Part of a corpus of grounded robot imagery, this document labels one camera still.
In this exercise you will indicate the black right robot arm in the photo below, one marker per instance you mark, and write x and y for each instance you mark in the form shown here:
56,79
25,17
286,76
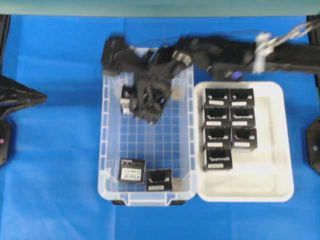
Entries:
224,59

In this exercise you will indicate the black box tray third-left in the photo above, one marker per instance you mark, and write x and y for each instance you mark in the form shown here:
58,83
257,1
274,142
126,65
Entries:
217,138

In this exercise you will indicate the black box tray third-right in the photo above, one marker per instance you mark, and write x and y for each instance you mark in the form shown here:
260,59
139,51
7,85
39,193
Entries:
244,138

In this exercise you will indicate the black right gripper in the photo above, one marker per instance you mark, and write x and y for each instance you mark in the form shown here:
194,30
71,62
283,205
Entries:
155,69

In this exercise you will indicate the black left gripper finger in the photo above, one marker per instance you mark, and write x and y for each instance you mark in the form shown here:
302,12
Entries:
11,108
12,91

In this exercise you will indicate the black box tray bottom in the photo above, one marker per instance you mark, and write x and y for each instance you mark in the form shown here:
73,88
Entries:
217,159

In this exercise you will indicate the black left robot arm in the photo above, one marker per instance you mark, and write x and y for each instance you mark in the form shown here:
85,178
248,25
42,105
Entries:
5,136

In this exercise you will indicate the black box tray top-right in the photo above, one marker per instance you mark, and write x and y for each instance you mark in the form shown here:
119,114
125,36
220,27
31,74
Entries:
242,97

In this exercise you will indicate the blue table cloth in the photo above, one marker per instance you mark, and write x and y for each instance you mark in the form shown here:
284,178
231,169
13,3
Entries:
49,186

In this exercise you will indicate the black box tray second-right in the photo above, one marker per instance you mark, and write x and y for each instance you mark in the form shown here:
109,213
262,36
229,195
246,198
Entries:
242,117

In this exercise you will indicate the clear plastic storage case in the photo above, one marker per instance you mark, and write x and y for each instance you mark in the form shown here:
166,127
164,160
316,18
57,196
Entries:
168,144

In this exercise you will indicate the white plastic tray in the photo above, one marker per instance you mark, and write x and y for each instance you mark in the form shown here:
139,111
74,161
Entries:
261,175

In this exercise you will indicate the black box tray second-left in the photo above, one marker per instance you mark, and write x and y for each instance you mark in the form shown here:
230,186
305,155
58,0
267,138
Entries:
216,117

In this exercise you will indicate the black box tray top-left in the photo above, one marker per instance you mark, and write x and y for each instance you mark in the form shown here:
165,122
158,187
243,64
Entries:
216,97

